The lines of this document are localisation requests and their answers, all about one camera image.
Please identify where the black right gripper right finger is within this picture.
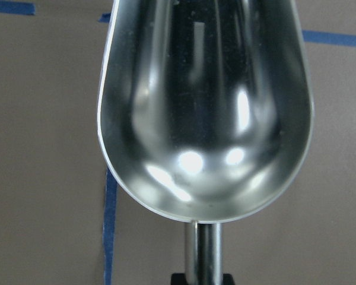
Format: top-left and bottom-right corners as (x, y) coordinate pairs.
(222, 274), (235, 285)

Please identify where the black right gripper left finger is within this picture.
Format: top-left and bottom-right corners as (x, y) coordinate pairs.
(170, 273), (186, 285)

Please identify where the metal ice scoop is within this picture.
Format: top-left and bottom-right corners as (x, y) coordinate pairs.
(97, 1), (314, 284)

